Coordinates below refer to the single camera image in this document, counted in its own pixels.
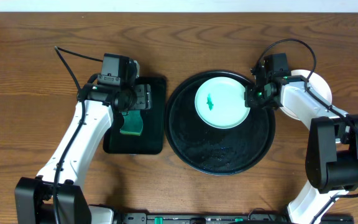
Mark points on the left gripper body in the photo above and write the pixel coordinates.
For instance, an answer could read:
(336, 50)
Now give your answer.
(142, 97)

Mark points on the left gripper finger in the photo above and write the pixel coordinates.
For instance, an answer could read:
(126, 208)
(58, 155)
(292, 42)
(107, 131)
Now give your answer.
(144, 97)
(136, 68)

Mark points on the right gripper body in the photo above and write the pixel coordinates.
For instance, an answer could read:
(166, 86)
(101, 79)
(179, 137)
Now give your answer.
(258, 98)

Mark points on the green sponge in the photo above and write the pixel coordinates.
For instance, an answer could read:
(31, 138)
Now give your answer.
(133, 123)

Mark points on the light green plate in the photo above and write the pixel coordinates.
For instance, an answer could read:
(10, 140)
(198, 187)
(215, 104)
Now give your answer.
(220, 102)

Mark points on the white plate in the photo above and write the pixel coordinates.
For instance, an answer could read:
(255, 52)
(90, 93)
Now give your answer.
(317, 82)

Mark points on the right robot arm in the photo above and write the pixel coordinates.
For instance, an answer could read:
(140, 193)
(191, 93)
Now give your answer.
(332, 151)

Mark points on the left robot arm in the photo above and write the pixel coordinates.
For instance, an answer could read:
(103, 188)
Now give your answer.
(55, 195)

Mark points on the black rectangular tray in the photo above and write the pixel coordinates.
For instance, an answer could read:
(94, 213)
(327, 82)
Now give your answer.
(150, 141)

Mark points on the black round tray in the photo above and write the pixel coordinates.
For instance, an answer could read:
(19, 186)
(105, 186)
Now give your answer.
(212, 150)

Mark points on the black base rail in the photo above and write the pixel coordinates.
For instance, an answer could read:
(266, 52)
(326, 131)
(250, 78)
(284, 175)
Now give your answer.
(257, 215)

